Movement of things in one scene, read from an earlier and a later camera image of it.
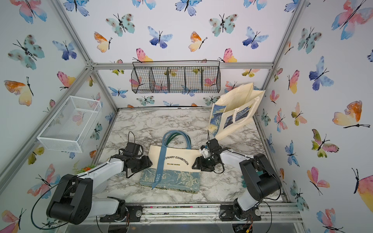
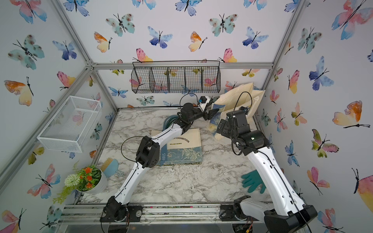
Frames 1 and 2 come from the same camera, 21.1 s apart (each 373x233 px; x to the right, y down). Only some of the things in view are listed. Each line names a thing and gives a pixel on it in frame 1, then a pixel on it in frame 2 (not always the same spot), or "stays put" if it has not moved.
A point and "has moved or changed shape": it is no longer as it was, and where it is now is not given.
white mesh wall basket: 69,129 stays put
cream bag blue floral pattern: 172,169 has moved or changed shape
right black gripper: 199,163 → 226,132
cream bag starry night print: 233,108 stays put
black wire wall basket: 177,79 stays put
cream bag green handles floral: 170,134 → 169,121
